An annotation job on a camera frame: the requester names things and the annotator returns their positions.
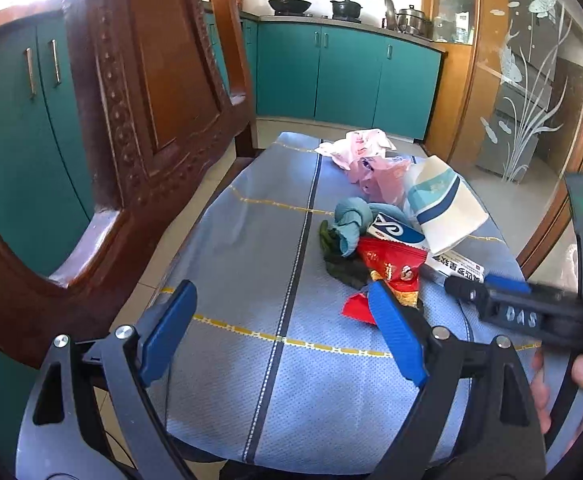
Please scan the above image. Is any red snack packet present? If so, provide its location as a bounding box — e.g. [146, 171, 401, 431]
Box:
[339, 236, 428, 308]

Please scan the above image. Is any dark green wrapper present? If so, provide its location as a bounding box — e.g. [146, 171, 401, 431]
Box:
[319, 220, 371, 290]

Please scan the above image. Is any white teal paper cup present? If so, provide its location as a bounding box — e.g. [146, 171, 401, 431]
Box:
[403, 156, 489, 255]

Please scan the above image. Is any teal cloth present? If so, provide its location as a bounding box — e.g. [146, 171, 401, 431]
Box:
[329, 197, 410, 257]

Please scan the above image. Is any pink plastic bag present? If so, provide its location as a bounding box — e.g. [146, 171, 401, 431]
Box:
[315, 129, 415, 206]

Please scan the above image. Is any blue checked seat cushion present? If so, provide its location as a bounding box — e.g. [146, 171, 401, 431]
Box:
[146, 131, 583, 463]

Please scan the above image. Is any etched glass sliding door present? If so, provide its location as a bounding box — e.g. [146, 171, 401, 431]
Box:
[450, 0, 583, 276]

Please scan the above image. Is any carved wooden chair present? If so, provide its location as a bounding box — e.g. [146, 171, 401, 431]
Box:
[0, 0, 255, 367]

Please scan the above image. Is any stainless steel steamer pot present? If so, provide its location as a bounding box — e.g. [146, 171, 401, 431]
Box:
[395, 4, 433, 38]

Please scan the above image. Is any steel pot lid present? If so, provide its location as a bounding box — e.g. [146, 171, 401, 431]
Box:
[384, 0, 398, 30]

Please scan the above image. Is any wooden glass display cabinet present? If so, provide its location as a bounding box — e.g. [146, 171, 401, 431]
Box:
[421, 0, 479, 162]

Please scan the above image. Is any black cooking pot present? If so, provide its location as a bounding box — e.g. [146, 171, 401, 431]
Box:
[331, 0, 362, 22]

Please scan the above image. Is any black wok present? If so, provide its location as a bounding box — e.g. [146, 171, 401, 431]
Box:
[269, 0, 311, 16]

